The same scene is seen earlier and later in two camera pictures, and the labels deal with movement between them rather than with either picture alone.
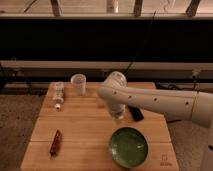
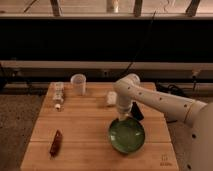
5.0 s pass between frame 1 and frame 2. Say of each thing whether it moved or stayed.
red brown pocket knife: stayed
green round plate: moved
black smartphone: stayed
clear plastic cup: stayed
